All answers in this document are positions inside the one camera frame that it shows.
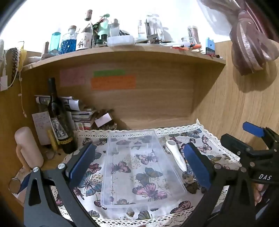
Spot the white printed mug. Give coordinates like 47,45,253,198
76,32,92,51

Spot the round metal mirror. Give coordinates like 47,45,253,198
9,178,22,194

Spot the jar of blue beads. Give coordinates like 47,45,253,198
60,26,77,54

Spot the white handheld massager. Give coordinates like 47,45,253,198
166,140,188,172

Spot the clear glass jar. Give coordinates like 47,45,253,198
146,13,164,36

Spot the blank white card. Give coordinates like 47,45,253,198
95,113,112,127

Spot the small perfume bottle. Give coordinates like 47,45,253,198
138,20,146,39

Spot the wooden shelf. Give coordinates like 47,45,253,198
22,44,227,71

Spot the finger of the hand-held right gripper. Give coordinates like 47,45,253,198
242,122,275,138
220,134,253,154

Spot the blue liquid bottle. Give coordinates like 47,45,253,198
50,28,62,53

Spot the person's right hand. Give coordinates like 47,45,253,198
253,182,267,207

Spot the green handheld fan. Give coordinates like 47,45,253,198
95,14,110,45

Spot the pink sticky note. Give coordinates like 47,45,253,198
59,68,86,87

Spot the black dotted strap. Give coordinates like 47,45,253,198
6,47,19,86

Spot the gold tube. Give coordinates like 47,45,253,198
47,130,58,151

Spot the clear corked glass bottle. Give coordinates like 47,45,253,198
84,10,93,33

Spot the dark wine bottle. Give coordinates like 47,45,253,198
47,77,77,154

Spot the pile of papers and booklets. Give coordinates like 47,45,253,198
35,95,97,131

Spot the pile of small trinkets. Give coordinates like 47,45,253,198
92,109,118,131

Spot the green sticky note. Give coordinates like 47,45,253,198
93,70,126,77

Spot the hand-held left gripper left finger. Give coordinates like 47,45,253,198
24,142,103,227

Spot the white rectangular box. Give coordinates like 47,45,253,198
107,35,135,47

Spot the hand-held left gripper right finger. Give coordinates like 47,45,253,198
183,142,258,227

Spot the white handwritten note paper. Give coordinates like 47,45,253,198
32,112,52,146

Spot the pale pink cylinder mug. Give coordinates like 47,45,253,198
14,127,44,171

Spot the white charger plug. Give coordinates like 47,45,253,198
0,75,9,91

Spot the butterfly print lace tablecloth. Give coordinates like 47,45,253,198
52,119,243,221

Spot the clear plastic storage box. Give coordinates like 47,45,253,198
101,129,187,209

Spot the clear plastic jar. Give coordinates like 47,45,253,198
187,26,200,44

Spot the blue box-shaped gadget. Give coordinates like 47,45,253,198
205,38,216,55

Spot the orange sticky note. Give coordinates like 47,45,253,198
90,75,137,90

